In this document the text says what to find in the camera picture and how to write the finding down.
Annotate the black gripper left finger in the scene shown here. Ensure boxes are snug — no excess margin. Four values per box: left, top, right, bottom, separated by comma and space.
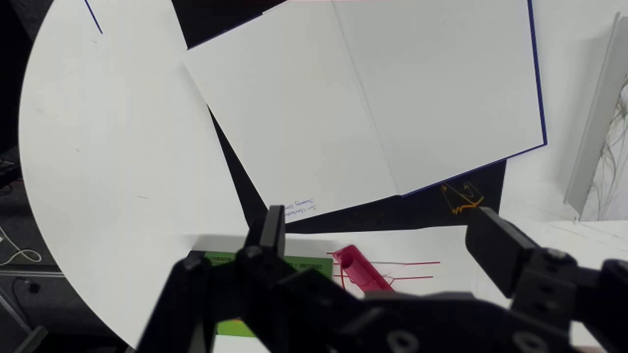
135, 201, 290, 353

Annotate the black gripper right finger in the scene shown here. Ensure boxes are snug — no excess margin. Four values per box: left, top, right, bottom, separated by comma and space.
466, 205, 628, 353

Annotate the blue hardcover book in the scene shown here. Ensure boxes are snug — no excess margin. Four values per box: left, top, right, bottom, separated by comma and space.
180, 0, 549, 225

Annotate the black table mat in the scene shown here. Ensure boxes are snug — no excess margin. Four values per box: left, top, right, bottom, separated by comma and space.
170, 0, 510, 235

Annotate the green box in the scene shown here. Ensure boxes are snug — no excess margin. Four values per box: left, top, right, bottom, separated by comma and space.
186, 248, 337, 339

